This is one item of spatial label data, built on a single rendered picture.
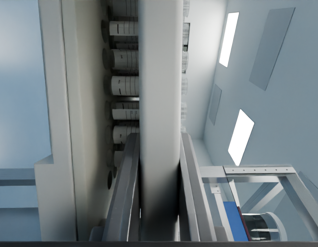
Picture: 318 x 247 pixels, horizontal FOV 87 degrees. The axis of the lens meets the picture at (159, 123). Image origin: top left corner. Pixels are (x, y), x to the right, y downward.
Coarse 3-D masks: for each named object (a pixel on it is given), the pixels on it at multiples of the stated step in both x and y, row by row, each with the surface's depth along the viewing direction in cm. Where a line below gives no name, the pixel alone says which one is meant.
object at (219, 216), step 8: (208, 184) 87; (208, 192) 87; (208, 200) 87; (216, 200) 76; (216, 208) 76; (224, 208) 74; (216, 216) 76; (224, 216) 72; (216, 224) 76; (224, 224) 69; (232, 240) 65
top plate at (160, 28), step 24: (144, 0) 7; (168, 0) 7; (144, 24) 7; (168, 24) 7; (144, 48) 7; (168, 48) 7; (144, 72) 8; (168, 72) 8; (144, 96) 8; (168, 96) 8; (144, 120) 8; (168, 120) 8; (144, 144) 8; (168, 144) 8; (144, 168) 8; (168, 168) 8; (144, 192) 8; (168, 192) 8; (144, 216) 8; (168, 216) 8; (144, 240) 9; (168, 240) 9
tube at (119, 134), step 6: (108, 126) 12; (114, 126) 12; (120, 126) 12; (126, 126) 12; (132, 126) 12; (138, 126) 12; (180, 126) 12; (108, 132) 12; (114, 132) 12; (120, 132) 12; (126, 132) 12; (132, 132) 12; (138, 132) 12; (180, 132) 12; (108, 138) 12; (114, 138) 12; (120, 138) 12; (126, 138) 12
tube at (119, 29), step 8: (104, 24) 11; (112, 24) 11; (120, 24) 11; (128, 24) 11; (136, 24) 11; (184, 24) 11; (104, 32) 11; (112, 32) 11; (120, 32) 11; (128, 32) 11; (136, 32) 11; (184, 32) 11; (104, 40) 11; (112, 40) 11; (120, 40) 11; (128, 40) 11; (136, 40) 11; (184, 40) 11
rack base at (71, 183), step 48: (48, 0) 7; (96, 0) 10; (48, 48) 7; (96, 48) 10; (48, 96) 7; (96, 96) 10; (96, 144) 10; (48, 192) 8; (96, 192) 10; (48, 240) 8
